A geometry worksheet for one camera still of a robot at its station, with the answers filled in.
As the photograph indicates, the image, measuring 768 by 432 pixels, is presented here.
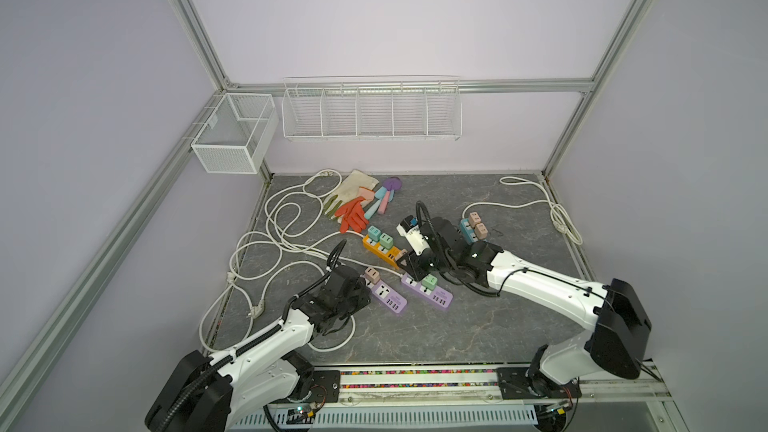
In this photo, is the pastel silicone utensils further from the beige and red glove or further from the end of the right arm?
the end of the right arm

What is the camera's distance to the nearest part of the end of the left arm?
0.61m

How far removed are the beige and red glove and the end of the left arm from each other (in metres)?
0.36

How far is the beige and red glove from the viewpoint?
3.51 ft

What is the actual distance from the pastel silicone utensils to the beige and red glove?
0.8 inches

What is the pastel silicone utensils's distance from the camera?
110 centimetres

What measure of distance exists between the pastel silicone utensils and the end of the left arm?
402 mm
